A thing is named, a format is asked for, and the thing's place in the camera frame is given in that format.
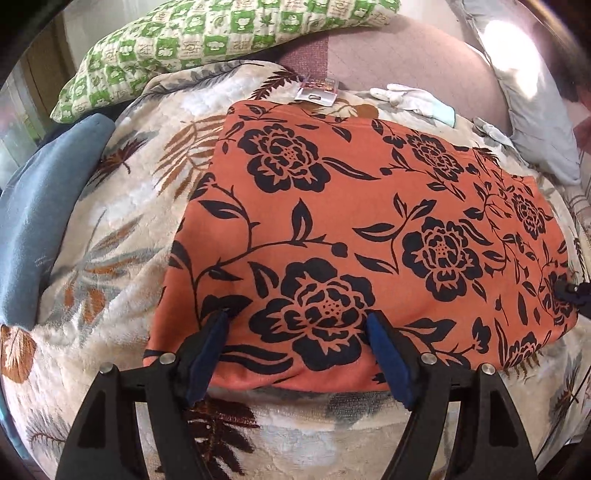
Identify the white glove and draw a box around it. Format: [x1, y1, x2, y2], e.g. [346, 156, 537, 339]
[369, 83, 458, 126]

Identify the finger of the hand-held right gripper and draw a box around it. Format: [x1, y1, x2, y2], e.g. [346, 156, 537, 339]
[551, 272, 591, 319]

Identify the blue folded cloth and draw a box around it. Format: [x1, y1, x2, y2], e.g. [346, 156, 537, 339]
[0, 113, 115, 330]

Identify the pink bolster cushion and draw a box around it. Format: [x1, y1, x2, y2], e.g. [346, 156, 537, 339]
[279, 16, 513, 134]

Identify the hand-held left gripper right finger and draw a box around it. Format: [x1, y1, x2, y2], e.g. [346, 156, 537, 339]
[365, 310, 539, 480]

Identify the orange black floral garment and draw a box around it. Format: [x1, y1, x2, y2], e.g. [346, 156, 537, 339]
[143, 100, 581, 393]

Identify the grey pillow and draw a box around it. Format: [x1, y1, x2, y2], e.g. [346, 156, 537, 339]
[450, 0, 583, 185]

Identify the green checkered pillow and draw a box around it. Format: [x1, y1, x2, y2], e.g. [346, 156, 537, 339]
[50, 0, 402, 124]

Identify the pale grey glove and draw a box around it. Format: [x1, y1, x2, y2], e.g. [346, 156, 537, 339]
[473, 117, 518, 148]

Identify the cream leaf print blanket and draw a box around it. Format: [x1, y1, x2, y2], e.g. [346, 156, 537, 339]
[0, 60, 591, 480]

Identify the striped pillow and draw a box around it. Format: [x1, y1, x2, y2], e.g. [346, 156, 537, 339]
[556, 182, 591, 232]

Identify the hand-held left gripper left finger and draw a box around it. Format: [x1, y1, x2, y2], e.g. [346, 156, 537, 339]
[55, 308, 232, 480]

